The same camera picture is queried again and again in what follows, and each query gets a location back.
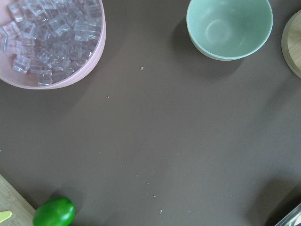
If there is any wooden cup tree stand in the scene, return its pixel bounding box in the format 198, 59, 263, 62
281, 10, 301, 78

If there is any steel ice scoop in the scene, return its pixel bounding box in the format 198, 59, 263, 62
275, 204, 301, 226

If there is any wooden cutting board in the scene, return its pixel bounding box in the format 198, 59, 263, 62
0, 175, 35, 226

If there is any pile of clear ice cubes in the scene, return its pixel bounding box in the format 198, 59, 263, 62
0, 0, 102, 86

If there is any yellow plastic knife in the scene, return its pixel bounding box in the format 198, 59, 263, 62
0, 210, 12, 223

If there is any pink bowl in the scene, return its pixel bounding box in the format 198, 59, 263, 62
0, 1, 106, 90

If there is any mint green bowl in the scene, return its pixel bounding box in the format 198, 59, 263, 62
186, 0, 273, 61

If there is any green lime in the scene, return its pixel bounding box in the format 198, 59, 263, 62
32, 197, 75, 226

